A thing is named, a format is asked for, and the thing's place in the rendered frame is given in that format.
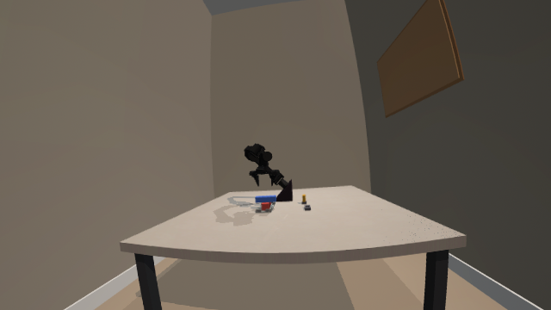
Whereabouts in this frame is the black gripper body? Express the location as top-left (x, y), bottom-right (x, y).
top-left (249, 162), bottom-right (280, 177)

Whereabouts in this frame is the blue bar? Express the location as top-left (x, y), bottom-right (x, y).
top-left (255, 195), bottom-right (276, 202)

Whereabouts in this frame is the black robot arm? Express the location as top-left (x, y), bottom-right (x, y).
top-left (244, 144), bottom-right (289, 190)

